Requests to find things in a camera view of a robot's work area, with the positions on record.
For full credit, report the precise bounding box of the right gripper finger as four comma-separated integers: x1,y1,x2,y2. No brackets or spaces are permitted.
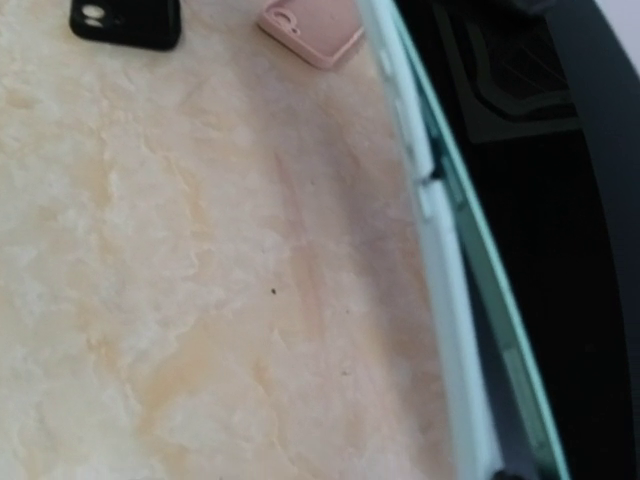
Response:
492,470,523,480

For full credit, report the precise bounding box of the light blue phone case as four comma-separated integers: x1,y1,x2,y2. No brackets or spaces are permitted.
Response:
357,1,504,479

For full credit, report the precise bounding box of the teal green phone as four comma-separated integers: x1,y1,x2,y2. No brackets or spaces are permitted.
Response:
389,0,640,480

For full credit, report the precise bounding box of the pink clear phone case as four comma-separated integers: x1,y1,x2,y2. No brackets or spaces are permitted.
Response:
257,0,363,70

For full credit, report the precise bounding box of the black phone case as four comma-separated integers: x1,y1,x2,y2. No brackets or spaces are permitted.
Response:
69,0,182,52

